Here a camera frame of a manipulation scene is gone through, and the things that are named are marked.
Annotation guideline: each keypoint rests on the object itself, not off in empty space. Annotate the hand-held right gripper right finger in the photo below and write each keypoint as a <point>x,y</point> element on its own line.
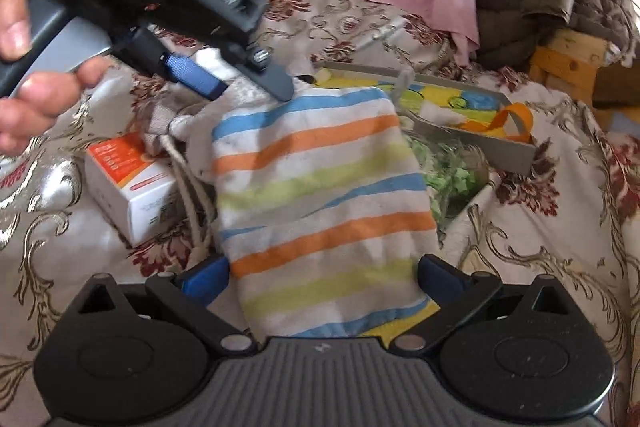
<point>442,282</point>

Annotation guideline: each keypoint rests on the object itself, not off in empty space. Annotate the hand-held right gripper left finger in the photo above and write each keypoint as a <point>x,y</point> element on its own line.
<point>207,281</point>

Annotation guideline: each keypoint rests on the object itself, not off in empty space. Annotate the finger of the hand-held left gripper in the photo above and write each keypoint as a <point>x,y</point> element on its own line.
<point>272,79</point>
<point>192,74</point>

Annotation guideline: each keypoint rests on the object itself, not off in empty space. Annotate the grey sock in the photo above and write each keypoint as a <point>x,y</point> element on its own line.
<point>402,89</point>

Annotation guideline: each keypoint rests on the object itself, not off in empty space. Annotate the striped cloth pouch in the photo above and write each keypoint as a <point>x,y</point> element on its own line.
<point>320,207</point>

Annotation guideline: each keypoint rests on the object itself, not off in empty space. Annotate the grey tray with cartoon lining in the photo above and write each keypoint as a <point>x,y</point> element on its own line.
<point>505,154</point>

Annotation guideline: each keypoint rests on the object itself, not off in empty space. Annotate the person's left hand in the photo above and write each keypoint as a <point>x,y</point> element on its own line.
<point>30,117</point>

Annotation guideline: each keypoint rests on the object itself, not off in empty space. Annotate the clear bag green contents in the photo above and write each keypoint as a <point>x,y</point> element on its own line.
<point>455,177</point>

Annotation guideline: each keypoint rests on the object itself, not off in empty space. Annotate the orange and white carton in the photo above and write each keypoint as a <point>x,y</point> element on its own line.
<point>135,202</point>

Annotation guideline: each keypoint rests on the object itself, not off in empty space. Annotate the grey metal rod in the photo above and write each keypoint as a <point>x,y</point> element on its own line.
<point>380,34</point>

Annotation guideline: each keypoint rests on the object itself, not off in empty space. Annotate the floral blanket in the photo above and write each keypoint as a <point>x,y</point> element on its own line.
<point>550,232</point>

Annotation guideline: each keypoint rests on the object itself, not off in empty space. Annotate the wooden bed frame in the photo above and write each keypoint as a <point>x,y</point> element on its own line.
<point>565,62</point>

